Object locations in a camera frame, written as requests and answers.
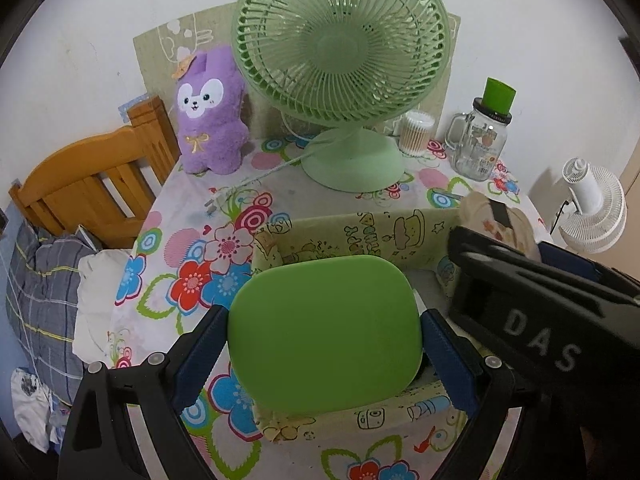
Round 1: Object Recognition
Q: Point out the grey plaid bedding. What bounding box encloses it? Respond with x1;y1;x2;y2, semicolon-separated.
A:
5;220;103;406

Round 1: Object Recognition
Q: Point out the floral tablecloth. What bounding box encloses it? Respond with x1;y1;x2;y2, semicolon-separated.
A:
107;132;553;480

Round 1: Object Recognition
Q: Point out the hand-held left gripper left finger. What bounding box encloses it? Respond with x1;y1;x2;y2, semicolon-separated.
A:
57;305;231;480

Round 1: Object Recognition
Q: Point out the clear cotton swab jar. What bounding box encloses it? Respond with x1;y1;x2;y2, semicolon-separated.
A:
397;111;436;157

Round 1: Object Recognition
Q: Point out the white fan power cord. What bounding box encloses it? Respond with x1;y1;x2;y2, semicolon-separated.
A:
205;152;313;213

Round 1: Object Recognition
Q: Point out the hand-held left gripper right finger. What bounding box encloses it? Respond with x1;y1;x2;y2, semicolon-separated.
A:
421;308;543;480

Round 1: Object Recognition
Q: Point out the blue paper sticker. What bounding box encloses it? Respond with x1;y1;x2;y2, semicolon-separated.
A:
117;92;151;123

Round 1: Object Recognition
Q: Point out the purple plush rabbit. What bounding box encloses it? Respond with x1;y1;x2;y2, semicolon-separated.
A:
171;45;249;176

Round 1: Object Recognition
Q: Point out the white pillow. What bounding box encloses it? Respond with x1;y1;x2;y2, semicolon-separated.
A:
72;247;133;366

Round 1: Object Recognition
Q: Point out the green desk fan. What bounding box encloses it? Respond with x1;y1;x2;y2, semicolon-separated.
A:
232;0;451;193

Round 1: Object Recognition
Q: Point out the white standing fan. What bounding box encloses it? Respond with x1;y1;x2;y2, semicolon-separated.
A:
557;157;627;255

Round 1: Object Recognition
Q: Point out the black fan cable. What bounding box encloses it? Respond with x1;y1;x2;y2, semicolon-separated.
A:
550;200;573;233

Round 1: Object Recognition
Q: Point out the glass mug with green lid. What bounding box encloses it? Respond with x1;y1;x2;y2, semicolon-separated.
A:
444;77;518;182

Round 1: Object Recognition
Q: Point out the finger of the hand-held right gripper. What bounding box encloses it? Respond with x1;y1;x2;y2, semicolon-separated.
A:
446;226;640;308
537;241;621;283

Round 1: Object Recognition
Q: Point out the green rounded case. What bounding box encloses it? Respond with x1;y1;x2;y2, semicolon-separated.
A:
227;254;425;416

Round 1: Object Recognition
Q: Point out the yellow printed storage box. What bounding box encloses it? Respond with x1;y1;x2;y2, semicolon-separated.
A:
250;207;481;443

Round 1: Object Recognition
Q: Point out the white printed cloth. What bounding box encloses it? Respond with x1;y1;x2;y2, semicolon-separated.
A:
10;367;66;453

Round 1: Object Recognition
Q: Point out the beige door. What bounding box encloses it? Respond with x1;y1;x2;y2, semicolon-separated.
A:
617;145;640;196

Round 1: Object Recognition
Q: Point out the wooden bed headboard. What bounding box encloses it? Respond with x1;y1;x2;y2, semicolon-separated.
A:
8;95;181;250

